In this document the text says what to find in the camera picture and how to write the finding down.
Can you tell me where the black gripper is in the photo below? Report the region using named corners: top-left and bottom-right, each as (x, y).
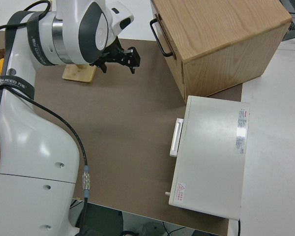
top-left (89, 36), bottom-right (141, 74)

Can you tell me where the wooden drawer with black handle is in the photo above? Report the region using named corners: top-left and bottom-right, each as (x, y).
top-left (149, 0), bottom-right (185, 104)

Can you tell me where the wooden mug stand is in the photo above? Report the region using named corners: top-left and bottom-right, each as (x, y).
top-left (62, 63), bottom-right (97, 84)

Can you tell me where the brown table mat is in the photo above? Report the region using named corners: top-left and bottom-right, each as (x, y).
top-left (0, 29), bottom-right (244, 236)

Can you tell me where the light wooden cabinet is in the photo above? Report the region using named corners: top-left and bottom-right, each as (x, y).
top-left (149, 0), bottom-right (293, 104)

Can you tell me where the white toaster oven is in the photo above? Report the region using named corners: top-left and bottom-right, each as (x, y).
top-left (164, 95), bottom-right (251, 221)

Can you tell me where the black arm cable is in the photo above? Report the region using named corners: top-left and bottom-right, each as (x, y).
top-left (0, 0), bottom-right (92, 236)

